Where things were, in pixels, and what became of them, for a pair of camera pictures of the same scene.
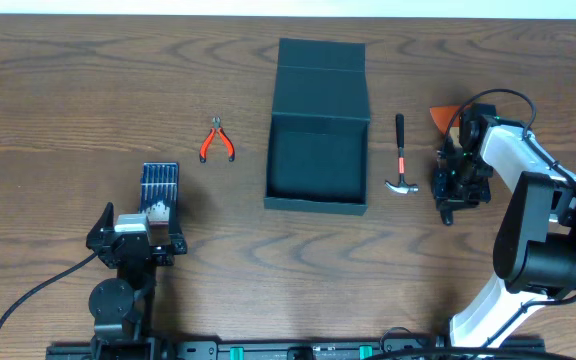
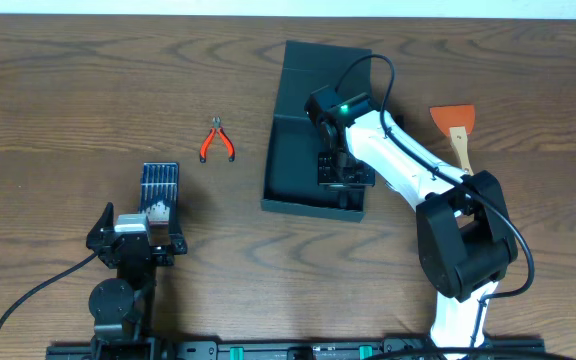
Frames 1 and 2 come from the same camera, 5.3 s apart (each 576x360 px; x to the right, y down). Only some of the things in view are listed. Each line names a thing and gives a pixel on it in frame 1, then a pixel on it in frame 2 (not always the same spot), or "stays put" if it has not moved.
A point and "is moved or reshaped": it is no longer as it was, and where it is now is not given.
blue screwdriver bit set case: [159, 185] stays put
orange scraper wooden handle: [442, 116] stays put
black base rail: [300, 348] stays put
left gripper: [135, 248] stays put
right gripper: [448, 200] to [324, 171]
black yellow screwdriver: [446, 216] is moved or reshaped
